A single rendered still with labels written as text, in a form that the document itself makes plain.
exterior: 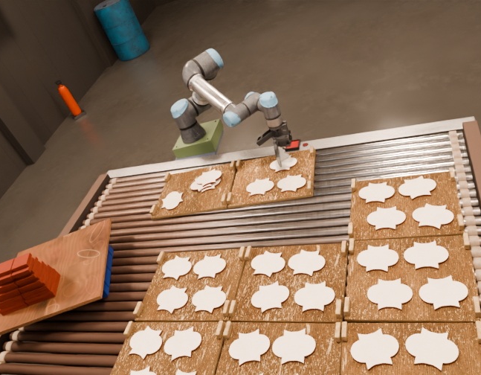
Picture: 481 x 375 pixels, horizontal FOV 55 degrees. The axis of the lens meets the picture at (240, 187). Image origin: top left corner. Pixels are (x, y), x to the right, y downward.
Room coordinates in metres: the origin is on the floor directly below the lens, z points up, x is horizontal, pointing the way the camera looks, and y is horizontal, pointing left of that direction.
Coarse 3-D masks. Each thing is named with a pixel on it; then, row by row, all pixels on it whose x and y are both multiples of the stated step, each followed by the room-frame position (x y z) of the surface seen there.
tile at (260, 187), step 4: (256, 180) 1.84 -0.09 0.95; (260, 180) 1.82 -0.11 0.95; (264, 180) 1.81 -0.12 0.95; (268, 180) 1.80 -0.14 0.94; (252, 184) 1.82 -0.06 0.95; (256, 184) 1.81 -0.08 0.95; (260, 184) 1.80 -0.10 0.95; (264, 184) 1.78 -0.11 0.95; (268, 184) 1.77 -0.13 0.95; (272, 184) 1.76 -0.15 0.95; (248, 188) 1.80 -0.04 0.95; (252, 188) 1.79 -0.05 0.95; (256, 188) 1.78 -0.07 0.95; (260, 188) 1.76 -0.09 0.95; (264, 188) 1.75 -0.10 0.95; (268, 188) 1.74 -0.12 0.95; (272, 188) 1.73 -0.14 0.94; (248, 192) 1.78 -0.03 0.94; (252, 192) 1.76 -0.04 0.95; (256, 192) 1.75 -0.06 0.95; (260, 192) 1.74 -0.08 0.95; (264, 192) 1.73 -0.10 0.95
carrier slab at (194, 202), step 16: (176, 176) 2.18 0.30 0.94; (192, 176) 2.12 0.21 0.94; (224, 176) 2.00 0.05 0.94; (192, 192) 1.98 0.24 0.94; (208, 192) 1.92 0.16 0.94; (224, 192) 1.87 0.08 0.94; (160, 208) 1.96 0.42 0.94; (176, 208) 1.90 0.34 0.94; (192, 208) 1.85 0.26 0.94; (208, 208) 1.80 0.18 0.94; (224, 208) 1.76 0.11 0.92
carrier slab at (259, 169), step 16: (256, 160) 2.01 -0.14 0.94; (272, 160) 1.96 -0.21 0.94; (304, 160) 1.85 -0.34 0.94; (240, 176) 1.94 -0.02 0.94; (256, 176) 1.88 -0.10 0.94; (272, 176) 1.83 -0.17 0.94; (304, 176) 1.72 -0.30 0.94; (240, 192) 1.81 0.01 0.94; (272, 192) 1.71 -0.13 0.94; (288, 192) 1.66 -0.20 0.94; (304, 192) 1.62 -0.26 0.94
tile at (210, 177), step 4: (208, 172) 2.05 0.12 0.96; (212, 172) 2.04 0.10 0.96; (216, 172) 2.02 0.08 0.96; (220, 172) 2.01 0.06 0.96; (200, 176) 2.04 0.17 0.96; (204, 176) 2.03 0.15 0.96; (208, 176) 2.01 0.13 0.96; (212, 176) 2.00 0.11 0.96; (216, 176) 1.98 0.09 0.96; (220, 176) 1.97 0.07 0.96; (196, 180) 2.03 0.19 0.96; (200, 180) 2.01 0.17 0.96; (204, 180) 1.99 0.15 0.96; (208, 180) 1.98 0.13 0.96; (212, 180) 1.97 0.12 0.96; (200, 184) 1.98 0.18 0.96; (204, 184) 1.96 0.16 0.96; (208, 184) 1.96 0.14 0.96
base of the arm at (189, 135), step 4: (196, 120) 2.53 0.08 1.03; (192, 124) 2.48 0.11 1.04; (196, 124) 2.49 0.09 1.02; (184, 128) 2.47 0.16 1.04; (188, 128) 2.47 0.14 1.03; (192, 128) 2.47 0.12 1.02; (196, 128) 2.48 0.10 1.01; (200, 128) 2.49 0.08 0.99; (184, 132) 2.48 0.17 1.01; (188, 132) 2.47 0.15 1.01; (192, 132) 2.46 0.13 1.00; (196, 132) 2.46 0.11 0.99; (200, 132) 2.47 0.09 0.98; (204, 132) 2.49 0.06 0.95; (184, 136) 2.48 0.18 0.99; (188, 136) 2.46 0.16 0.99; (192, 136) 2.45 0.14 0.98; (196, 136) 2.46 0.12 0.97; (200, 136) 2.46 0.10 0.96; (184, 140) 2.48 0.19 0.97; (188, 140) 2.46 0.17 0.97; (192, 140) 2.45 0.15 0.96; (196, 140) 2.45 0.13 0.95
